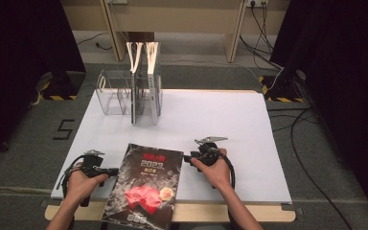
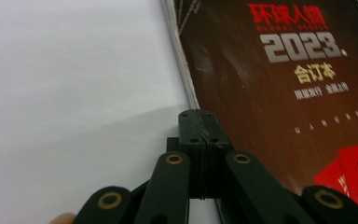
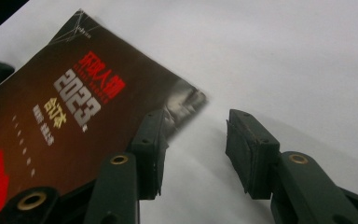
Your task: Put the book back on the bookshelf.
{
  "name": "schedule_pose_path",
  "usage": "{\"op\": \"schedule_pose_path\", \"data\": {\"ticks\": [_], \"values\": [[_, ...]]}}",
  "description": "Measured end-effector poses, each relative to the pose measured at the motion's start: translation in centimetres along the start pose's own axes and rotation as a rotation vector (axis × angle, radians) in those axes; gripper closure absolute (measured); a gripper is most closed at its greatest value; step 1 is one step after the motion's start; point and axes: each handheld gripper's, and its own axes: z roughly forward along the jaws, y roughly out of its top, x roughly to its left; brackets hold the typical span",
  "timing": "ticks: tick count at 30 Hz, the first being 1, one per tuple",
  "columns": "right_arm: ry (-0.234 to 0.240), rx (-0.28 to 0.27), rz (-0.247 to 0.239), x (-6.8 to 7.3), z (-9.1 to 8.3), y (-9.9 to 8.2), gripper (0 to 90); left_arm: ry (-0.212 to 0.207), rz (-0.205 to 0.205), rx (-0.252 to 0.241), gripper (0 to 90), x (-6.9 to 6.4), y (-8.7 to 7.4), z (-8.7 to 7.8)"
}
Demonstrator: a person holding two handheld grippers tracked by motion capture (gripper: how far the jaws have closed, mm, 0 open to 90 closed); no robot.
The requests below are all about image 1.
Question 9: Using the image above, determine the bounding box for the black curtain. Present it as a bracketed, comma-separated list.
[269, 0, 368, 221]
[0, 0, 86, 167]

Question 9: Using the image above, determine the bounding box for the white wall socket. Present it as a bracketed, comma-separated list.
[246, 0, 269, 8]

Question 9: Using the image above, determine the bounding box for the right hand-held gripper cable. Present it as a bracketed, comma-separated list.
[215, 149, 238, 190]

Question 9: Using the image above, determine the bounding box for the black magazine with red print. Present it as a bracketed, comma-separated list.
[100, 143, 185, 230]

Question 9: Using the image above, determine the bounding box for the black power cable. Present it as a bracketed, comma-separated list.
[261, 1, 284, 70]
[249, 1, 284, 70]

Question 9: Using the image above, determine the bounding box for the brown cardboard box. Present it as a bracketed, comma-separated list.
[127, 31, 156, 43]

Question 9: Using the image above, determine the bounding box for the black stand base hazard tape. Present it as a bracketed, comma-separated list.
[258, 68, 306, 104]
[39, 70, 86, 102]

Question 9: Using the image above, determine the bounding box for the long black floor cable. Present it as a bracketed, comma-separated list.
[289, 108, 354, 230]

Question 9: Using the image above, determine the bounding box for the purple magazine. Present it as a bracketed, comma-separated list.
[134, 41, 147, 124]

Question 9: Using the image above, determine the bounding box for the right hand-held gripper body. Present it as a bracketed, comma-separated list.
[191, 136, 229, 167]

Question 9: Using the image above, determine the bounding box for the person's right hand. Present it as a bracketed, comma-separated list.
[191, 148, 233, 191]

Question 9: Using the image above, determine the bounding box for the white magazine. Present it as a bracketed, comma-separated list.
[144, 41, 163, 126]

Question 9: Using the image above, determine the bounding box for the grey corner bracket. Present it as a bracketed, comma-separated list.
[39, 197, 62, 208]
[281, 202, 305, 216]

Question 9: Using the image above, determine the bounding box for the black floor cable with plug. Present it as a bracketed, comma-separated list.
[76, 31, 113, 52]

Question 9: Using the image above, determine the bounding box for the person's left hand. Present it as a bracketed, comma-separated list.
[66, 162, 109, 205]

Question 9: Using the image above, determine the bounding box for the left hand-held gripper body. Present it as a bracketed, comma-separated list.
[80, 149, 108, 178]

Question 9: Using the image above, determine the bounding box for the beige wooden desk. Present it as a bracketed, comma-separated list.
[59, 0, 291, 64]

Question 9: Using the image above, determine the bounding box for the clear acrylic magazine rack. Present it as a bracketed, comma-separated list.
[95, 69, 164, 118]

